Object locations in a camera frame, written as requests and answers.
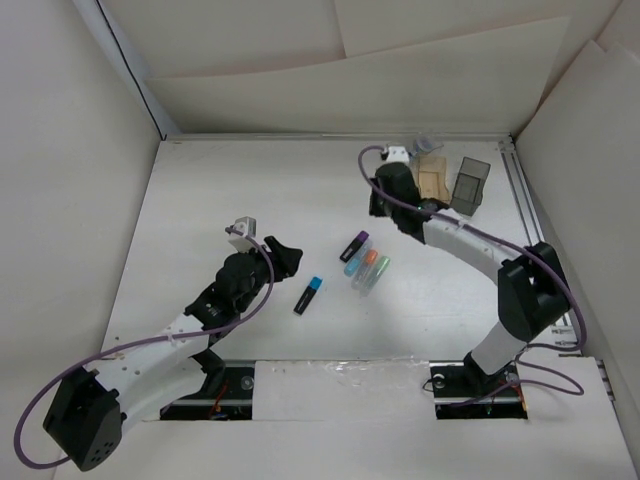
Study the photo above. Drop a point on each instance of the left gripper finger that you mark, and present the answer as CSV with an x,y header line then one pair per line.
x,y
274,245
282,263

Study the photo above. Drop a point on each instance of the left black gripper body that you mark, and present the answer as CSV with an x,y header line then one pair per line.
x,y
261,276

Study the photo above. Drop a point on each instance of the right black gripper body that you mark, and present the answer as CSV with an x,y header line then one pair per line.
x,y
380,205

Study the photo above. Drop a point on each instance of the black blue-capped highlighter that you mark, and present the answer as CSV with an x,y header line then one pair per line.
x,y
307,295

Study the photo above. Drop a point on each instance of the black purple-capped highlighter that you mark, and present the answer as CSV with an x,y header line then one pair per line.
x,y
354,246

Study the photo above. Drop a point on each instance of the light blue pastel highlighter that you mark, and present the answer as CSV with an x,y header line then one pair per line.
x,y
357,259

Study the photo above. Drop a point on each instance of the orange pastel highlighter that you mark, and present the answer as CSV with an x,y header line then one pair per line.
x,y
368,260

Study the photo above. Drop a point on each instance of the green pastel highlighter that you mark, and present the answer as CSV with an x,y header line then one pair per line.
x,y
374,275

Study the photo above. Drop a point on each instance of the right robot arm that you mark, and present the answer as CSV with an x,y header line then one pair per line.
x,y
529,297

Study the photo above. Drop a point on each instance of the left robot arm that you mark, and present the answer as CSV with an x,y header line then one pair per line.
x,y
95,405

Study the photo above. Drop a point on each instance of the amber plastic container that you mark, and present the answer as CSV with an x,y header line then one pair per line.
x,y
430,173

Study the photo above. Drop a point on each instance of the clear plastic container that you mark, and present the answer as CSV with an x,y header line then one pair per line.
x,y
437,145

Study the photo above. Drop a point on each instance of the grey smoked plastic container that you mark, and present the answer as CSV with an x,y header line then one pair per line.
x,y
469,186

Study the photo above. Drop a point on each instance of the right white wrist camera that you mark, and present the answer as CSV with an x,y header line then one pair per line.
x,y
395,153

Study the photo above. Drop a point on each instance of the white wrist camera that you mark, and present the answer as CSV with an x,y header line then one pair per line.
x,y
242,231
395,153

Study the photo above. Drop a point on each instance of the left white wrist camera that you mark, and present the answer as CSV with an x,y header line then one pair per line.
x,y
242,231

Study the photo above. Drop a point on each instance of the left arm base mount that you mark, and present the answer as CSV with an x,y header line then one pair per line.
x,y
231,399

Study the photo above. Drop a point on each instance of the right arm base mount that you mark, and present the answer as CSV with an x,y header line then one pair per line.
x,y
455,398

